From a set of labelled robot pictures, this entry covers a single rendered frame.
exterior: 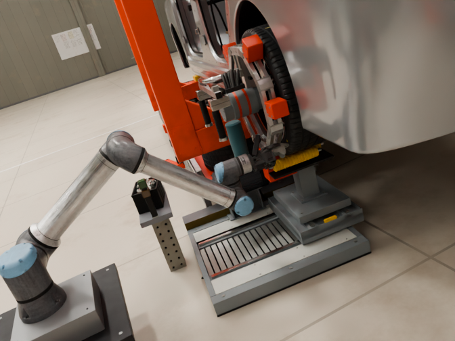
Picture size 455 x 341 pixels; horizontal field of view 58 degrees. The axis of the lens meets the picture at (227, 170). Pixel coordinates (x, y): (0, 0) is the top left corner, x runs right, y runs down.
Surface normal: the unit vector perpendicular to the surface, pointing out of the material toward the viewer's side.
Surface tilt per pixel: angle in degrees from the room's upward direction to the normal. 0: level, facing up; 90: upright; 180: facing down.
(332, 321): 0
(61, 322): 1
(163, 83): 90
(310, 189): 90
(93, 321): 90
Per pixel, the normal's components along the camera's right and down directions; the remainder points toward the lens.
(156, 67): 0.25, 0.29
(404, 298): -0.28, -0.89
